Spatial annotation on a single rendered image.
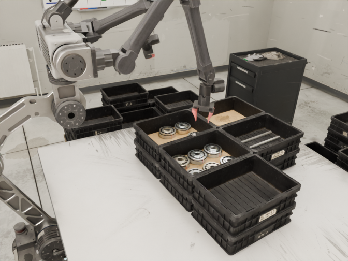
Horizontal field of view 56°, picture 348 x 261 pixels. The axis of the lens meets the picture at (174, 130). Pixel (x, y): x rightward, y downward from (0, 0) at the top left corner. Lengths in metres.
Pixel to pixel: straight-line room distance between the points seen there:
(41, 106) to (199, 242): 0.97
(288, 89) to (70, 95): 2.39
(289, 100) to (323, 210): 1.90
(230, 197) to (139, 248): 0.47
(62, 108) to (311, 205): 1.32
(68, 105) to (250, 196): 0.95
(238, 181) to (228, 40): 4.05
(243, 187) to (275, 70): 1.81
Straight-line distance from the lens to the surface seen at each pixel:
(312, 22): 5.40
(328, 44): 5.23
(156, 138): 1.97
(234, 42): 5.62
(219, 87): 1.63
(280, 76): 3.34
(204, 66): 1.53
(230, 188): 1.64
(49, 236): 2.05
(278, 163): 1.98
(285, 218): 1.67
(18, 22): 4.38
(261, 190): 1.66
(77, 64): 1.29
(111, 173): 1.93
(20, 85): 4.46
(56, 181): 1.94
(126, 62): 1.33
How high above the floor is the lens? 1.86
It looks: 30 degrees down
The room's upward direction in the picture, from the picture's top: 1 degrees clockwise
